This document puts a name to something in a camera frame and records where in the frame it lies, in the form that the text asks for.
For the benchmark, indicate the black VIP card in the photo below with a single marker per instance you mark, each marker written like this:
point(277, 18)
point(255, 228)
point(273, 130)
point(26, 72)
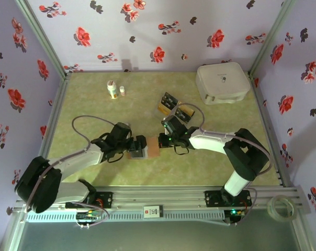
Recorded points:
point(182, 115)
point(170, 97)
point(137, 154)
point(168, 102)

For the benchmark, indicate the pink leather card holder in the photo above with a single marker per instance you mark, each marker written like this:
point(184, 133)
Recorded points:
point(153, 147)

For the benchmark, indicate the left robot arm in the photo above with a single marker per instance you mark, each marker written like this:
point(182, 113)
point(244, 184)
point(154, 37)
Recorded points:
point(37, 183)

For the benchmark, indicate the gold VIP card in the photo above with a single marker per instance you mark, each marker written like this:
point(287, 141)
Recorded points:
point(163, 109)
point(190, 113)

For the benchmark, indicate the small white pill bottle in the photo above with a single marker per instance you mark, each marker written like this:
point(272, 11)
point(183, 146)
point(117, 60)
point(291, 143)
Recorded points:
point(122, 91)

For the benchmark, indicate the large white pill bottle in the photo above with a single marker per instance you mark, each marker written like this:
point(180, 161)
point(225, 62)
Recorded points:
point(112, 90)

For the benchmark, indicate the red and white label tag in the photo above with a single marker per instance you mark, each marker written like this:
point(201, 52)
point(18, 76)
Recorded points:
point(152, 211)

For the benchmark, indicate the white zippered case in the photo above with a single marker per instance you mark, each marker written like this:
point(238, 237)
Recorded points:
point(220, 83)

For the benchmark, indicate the clear tape roll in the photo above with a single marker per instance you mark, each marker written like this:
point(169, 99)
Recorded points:
point(270, 209)

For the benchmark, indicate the long aluminium base rail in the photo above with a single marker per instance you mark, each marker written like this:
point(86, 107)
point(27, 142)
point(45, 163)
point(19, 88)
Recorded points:
point(158, 196)

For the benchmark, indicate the aluminium side rail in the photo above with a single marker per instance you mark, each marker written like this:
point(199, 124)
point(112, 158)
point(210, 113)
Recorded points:
point(59, 99)
point(260, 104)

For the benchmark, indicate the aluminium corner post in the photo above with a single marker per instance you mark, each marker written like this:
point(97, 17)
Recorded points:
point(272, 34)
point(40, 34)

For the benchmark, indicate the aluminium lower frame rail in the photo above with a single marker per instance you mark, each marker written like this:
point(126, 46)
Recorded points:
point(12, 232)
point(302, 235)

